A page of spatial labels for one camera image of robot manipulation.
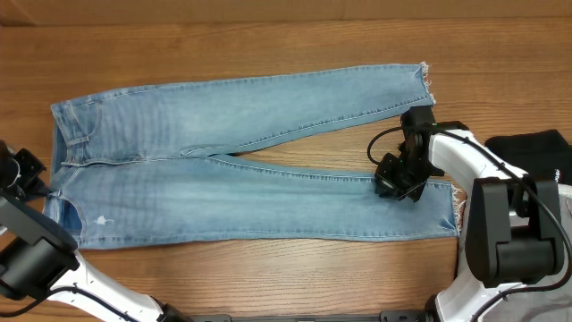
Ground blue denim jeans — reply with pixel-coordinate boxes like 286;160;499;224
44;64;458;249

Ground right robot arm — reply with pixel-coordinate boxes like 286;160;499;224
374;106;571;321

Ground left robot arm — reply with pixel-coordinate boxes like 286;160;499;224
1;143;189;322

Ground black garment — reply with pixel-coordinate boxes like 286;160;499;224
485;130;571;185

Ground grey trousers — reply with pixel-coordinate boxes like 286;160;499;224
455;182;572;322

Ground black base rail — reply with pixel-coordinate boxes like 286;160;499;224
189;309;438;322

